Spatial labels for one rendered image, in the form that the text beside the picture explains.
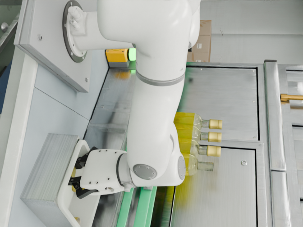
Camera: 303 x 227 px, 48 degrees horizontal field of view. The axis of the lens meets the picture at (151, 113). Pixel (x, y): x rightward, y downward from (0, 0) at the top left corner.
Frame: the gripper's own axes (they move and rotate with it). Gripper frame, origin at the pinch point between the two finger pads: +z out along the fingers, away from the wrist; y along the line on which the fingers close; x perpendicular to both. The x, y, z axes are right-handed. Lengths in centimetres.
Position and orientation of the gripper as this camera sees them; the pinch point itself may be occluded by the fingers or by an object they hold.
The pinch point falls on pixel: (69, 172)
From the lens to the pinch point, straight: 85.8
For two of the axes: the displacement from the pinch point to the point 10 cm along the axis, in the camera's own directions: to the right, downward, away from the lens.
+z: -9.2, 1.0, 3.9
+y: 1.7, -7.8, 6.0
